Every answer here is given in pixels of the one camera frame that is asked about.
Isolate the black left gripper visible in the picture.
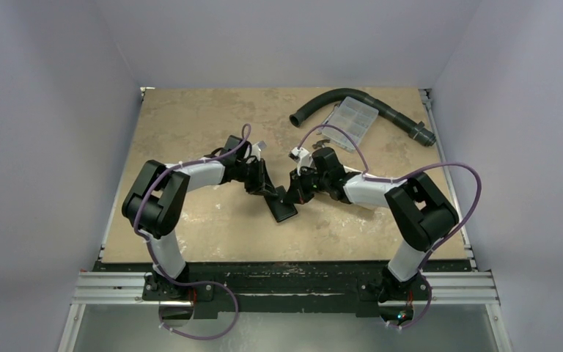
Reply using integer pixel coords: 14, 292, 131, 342
235, 158, 278, 197

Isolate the black leather card holder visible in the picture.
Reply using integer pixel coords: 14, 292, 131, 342
264, 186, 298, 223

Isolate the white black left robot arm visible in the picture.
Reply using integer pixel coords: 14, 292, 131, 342
121, 136, 278, 300

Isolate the silver open-end wrench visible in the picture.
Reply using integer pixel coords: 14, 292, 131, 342
315, 106, 337, 135

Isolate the clear plastic compartment box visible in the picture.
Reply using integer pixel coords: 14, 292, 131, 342
322, 97, 378, 153

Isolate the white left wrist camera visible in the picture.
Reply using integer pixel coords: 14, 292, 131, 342
249, 141, 267, 161

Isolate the small black-handled hammer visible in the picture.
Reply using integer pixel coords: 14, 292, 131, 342
312, 139, 331, 150

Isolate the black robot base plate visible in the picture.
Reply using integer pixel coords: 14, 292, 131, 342
92, 260, 473, 322

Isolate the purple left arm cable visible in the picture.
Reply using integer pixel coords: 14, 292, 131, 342
133, 123, 240, 342

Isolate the grey corrugated drain hose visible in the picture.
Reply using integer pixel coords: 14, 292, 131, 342
289, 87, 437, 147

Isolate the aluminium frame rail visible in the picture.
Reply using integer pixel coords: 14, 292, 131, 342
59, 262, 512, 351

